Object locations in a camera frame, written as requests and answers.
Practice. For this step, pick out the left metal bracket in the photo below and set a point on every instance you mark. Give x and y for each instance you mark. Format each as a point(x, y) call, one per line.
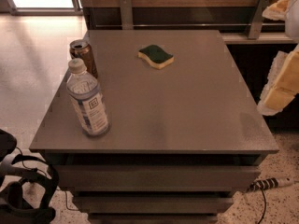
point(126, 10)

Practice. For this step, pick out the metal bracket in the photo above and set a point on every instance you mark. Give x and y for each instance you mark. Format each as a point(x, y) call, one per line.
point(256, 22)
point(126, 10)

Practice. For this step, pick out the black vr headset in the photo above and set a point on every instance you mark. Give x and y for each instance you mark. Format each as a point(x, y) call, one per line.
point(14, 209)

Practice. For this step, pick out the brown aluminium drink can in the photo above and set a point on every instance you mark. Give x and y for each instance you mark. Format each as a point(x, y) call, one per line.
point(82, 49)

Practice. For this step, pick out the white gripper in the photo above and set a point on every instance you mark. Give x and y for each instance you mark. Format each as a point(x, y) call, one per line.
point(293, 23)

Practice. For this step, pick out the right metal bracket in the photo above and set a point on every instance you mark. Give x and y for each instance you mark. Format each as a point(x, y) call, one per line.
point(256, 22)

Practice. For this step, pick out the black white striped cable plug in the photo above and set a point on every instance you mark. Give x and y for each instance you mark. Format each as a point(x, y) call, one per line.
point(270, 183)

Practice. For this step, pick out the grey drawer cabinet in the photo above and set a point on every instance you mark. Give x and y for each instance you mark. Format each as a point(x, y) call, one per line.
point(181, 140)

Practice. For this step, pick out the green and yellow sponge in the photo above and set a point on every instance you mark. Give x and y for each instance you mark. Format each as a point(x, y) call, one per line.
point(155, 56)

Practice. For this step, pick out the clear plastic water bottle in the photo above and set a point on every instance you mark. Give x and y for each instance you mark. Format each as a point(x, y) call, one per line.
point(86, 98)

